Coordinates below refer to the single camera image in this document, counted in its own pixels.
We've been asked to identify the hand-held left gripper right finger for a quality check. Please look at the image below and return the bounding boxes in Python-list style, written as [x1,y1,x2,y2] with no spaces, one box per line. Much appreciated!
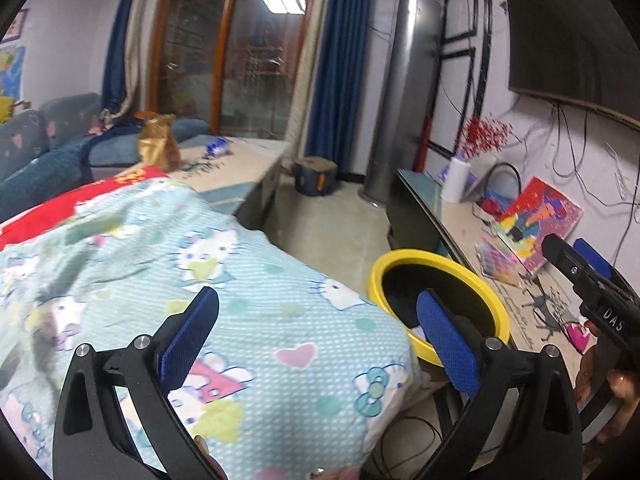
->
[416,289,583,480]

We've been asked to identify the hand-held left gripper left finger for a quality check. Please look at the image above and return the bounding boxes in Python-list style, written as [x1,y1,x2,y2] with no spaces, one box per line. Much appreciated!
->
[52,286,226,480]

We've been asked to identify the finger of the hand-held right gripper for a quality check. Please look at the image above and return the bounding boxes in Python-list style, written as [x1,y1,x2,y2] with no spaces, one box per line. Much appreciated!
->
[574,238,633,291]
[542,234,638,311]

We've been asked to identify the yellow round bin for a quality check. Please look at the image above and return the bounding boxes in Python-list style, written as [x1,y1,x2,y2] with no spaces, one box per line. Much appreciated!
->
[369,249,511,367]

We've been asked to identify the person's right hand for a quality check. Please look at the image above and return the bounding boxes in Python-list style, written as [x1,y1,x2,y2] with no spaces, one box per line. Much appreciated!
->
[574,322,640,442]

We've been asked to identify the person's left hand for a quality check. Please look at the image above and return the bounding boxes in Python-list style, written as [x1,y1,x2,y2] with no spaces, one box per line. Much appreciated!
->
[192,435,221,480]

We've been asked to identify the pink heart ornament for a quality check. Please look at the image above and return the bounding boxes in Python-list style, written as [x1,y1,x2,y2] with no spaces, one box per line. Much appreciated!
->
[566,319,594,354]

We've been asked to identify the colourful painting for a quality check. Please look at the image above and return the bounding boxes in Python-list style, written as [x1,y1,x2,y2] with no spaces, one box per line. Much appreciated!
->
[494,175,586,277]

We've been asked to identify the pastel bead box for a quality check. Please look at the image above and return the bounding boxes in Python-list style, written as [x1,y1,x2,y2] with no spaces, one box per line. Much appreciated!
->
[474,236,527,284]

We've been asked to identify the cartoon cat printed blanket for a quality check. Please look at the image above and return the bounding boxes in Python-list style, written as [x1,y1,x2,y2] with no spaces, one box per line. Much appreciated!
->
[0,177,422,480]

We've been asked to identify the television console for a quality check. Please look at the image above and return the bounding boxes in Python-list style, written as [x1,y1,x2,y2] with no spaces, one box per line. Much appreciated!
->
[386,166,640,411]

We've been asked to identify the red berry branches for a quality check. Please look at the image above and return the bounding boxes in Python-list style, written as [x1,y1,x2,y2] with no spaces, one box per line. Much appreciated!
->
[456,115,517,162]

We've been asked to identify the beige coffee table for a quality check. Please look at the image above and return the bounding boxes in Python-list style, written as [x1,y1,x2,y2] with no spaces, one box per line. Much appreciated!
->
[167,135,292,232]

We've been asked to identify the red printed blanket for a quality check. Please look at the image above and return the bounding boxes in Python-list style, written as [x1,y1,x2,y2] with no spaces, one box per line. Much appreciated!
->
[0,166,169,252]

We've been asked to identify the red stick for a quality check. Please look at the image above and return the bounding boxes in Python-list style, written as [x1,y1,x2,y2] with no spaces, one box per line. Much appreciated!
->
[411,129,432,172]

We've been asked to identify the blue white wrapper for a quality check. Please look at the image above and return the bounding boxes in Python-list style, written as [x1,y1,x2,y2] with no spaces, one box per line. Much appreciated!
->
[204,136,232,158]

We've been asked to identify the gold paper bag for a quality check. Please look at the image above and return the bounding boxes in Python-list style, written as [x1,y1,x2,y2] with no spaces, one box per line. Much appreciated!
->
[136,113,182,171]

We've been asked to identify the blue storage stool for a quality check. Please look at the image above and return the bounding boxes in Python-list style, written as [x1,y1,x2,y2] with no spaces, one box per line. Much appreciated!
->
[291,155,339,198]

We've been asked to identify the dark blue garment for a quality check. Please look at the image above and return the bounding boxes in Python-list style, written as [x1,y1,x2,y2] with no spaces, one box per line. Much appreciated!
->
[79,119,152,187]

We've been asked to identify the blue grey sofa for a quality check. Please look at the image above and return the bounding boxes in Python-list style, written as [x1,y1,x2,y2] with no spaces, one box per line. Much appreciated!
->
[0,91,212,197]

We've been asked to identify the grey tower air conditioner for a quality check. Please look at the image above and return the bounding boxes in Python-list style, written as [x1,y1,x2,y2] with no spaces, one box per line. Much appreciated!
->
[356,0,447,209]

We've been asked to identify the beige curtain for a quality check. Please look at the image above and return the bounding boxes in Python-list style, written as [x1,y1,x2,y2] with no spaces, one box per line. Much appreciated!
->
[121,0,172,117]
[286,0,332,142]

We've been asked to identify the wooden sliding glass door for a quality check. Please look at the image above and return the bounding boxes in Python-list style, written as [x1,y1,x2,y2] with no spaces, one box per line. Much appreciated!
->
[149,0,322,142]

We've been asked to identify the wide blue curtain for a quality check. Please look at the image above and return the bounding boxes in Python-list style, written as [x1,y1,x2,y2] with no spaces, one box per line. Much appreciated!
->
[304,0,377,174]

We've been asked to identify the narrow blue curtain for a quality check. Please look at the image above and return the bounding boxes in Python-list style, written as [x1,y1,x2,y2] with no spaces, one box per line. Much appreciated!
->
[101,0,147,117]

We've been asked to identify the country map poster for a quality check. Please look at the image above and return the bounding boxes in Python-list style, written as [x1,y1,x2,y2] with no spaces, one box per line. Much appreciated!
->
[0,44,27,99]

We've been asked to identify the framed embroidery picture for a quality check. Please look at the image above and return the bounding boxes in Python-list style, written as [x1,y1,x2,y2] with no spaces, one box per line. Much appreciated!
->
[1,9,29,44]

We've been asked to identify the wall cables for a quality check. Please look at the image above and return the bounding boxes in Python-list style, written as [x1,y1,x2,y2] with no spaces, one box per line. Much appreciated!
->
[519,99,640,222]

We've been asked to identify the black wire basket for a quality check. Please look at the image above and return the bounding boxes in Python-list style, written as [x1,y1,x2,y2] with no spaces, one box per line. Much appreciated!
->
[481,161,524,212]

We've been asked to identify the floor cables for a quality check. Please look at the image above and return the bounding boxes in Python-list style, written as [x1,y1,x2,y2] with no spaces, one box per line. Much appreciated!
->
[364,409,452,480]

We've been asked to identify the wall-mounted television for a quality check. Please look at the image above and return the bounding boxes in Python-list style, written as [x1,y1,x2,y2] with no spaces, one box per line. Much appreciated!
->
[499,0,640,129]

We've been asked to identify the black wall frame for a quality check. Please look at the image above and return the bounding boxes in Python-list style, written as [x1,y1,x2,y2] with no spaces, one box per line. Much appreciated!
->
[421,45,477,159]
[441,0,482,44]

